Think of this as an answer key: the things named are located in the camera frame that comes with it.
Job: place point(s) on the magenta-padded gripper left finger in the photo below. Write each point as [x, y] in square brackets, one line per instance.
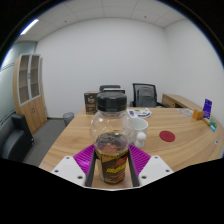
[83, 159]

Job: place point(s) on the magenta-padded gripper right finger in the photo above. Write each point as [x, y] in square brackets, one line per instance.
[141, 160]

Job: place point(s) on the clear drink bottle black cap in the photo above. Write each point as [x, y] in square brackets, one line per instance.
[111, 140]

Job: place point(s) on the white mug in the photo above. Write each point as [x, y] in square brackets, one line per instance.
[141, 128]

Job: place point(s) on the flat round red coaster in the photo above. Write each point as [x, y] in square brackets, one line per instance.
[167, 136]

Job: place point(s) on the grey waste bin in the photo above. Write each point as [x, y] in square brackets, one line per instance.
[68, 117]

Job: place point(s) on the white printed leaflet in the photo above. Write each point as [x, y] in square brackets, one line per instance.
[140, 112]

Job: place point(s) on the tall dark brown box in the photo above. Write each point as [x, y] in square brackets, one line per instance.
[90, 102]

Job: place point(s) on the grey mesh office chair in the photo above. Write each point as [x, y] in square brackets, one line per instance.
[145, 95]

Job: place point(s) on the round glass dish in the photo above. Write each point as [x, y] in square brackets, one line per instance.
[186, 112]

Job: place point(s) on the wooden side cabinet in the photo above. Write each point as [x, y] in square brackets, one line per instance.
[176, 100]

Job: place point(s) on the orange box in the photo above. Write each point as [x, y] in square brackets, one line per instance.
[198, 114]

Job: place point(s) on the black sofa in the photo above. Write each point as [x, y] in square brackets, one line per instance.
[13, 138]

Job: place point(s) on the flat dark brown box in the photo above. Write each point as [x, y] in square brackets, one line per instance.
[115, 90]

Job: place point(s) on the small white round object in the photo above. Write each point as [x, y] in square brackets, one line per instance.
[216, 142]

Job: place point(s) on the black visitor chair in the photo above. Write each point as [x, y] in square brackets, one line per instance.
[108, 87]

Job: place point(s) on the small blue packet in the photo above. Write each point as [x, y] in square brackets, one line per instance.
[212, 127]

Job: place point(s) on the purple standing sign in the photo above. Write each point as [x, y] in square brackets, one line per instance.
[207, 108]

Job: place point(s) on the wooden shelf unit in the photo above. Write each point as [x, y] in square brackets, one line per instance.
[30, 90]

